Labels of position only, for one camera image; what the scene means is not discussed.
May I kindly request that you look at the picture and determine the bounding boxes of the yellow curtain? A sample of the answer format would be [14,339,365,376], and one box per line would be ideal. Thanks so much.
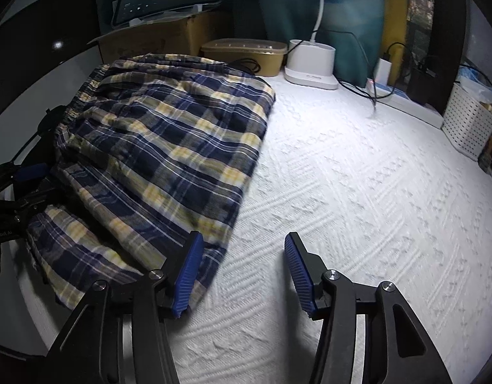
[379,0,410,84]

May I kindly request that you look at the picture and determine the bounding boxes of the coiled black cable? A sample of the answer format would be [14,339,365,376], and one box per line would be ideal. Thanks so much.
[228,59,262,75]

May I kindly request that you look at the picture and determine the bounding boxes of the white charger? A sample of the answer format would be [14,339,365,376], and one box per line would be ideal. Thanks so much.
[376,58,392,85]

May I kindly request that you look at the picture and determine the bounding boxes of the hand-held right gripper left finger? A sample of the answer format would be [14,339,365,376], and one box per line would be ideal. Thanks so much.
[42,231,205,384]

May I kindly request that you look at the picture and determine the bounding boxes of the white plastic basket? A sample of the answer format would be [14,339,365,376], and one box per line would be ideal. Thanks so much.
[441,83,492,161]

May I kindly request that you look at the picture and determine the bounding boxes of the cardboard box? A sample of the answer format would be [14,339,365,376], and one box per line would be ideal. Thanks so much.
[88,10,230,68]

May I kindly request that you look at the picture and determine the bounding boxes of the black power adapter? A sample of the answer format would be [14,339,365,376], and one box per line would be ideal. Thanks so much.
[408,54,446,107]

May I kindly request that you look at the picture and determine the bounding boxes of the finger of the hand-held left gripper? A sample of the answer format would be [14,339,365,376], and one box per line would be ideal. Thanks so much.
[12,186,57,209]
[0,162,49,185]

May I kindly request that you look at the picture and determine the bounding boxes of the teal curtain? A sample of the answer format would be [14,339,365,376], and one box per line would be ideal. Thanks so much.
[252,0,384,89]

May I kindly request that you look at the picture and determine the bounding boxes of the black charger cable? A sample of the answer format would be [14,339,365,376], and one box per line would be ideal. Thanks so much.
[383,41,410,89]

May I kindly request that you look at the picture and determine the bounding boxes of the brown lidded food container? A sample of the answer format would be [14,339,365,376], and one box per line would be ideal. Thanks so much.
[200,39,289,77]

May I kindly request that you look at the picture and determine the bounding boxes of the white power strip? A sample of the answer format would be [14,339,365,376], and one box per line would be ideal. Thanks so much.
[366,81,444,129]

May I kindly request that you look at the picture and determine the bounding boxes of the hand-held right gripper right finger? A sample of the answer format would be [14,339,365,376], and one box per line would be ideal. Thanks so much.
[285,232,454,384]

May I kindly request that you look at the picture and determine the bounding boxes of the blue plastic bag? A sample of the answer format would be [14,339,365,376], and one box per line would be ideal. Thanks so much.
[457,64,492,105]

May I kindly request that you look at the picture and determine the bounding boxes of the blue yellow plaid pants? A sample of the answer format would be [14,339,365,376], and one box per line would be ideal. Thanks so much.
[26,53,276,315]

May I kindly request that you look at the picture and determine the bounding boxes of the black lamp cable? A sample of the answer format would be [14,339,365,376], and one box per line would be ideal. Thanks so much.
[316,28,392,118]

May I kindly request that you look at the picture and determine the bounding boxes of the white desk lamp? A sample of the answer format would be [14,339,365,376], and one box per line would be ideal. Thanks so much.
[285,0,339,91]

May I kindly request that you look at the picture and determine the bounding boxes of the black window frame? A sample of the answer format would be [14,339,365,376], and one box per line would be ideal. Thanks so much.
[430,0,470,89]

